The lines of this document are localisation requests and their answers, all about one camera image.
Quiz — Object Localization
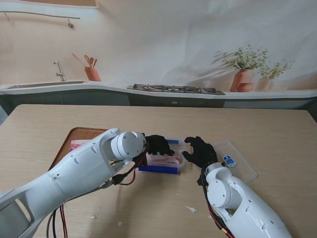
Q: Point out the arm black red cables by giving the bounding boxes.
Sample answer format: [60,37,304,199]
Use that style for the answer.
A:
[46,148,149,238]
[198,168,236,238]

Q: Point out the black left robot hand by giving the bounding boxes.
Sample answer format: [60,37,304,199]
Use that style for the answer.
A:
[143,135,176,157]

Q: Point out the printed kitchen backdrop cloth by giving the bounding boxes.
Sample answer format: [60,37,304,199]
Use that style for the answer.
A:
[0,0,317,109]

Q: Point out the raw bacon slice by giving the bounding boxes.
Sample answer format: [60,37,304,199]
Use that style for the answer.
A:
[148,155,180,165]
[69,139,91,152]

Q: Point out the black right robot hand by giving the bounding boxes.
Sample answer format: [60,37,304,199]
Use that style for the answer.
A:
[182,136,218,167]

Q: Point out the clear container with blue clips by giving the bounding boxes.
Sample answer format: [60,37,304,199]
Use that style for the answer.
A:
[138,137,187,175]

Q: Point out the clear lid with blue label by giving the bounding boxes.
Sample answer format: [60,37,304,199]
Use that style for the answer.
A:
[212,140,259,184]

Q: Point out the right arm black red cables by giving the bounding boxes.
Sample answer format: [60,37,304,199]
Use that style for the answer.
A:
[198,168,236,238]

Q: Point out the brown wooden tray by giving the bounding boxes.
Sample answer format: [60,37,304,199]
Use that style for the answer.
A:
[49,127,109,172]

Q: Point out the left arm black red cables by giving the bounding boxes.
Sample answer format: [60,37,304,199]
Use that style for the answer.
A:
[46,148,149,238]

